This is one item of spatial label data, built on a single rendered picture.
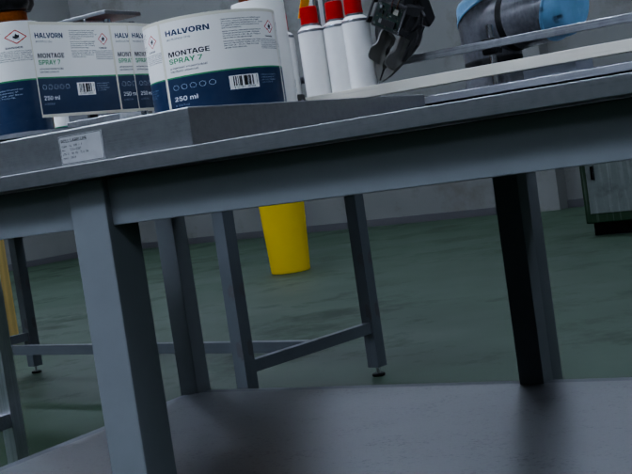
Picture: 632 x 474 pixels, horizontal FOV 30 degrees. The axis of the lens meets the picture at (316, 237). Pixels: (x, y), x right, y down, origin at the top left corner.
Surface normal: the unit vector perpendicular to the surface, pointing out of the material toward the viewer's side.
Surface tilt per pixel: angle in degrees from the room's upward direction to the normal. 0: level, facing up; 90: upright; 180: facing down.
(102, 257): 90
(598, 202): 90
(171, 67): 90
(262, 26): 90
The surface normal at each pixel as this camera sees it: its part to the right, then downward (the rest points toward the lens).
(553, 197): -0.64, 0.14
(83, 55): 0.79, -0.07
